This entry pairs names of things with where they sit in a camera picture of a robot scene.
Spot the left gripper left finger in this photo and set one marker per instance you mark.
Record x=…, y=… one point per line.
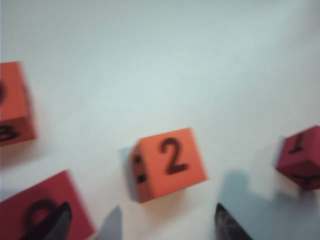
x=52, y=225

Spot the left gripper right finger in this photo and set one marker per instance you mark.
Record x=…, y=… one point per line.
x=227, y=227

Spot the pink block zero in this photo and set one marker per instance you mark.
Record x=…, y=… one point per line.
x=45, y=195

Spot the orange block Q two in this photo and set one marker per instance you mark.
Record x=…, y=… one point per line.
x=172, y=162

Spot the pink block Y B four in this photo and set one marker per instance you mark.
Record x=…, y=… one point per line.
x=300, y=160

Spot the orange block eight U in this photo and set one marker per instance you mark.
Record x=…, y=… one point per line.
x=15, y=105

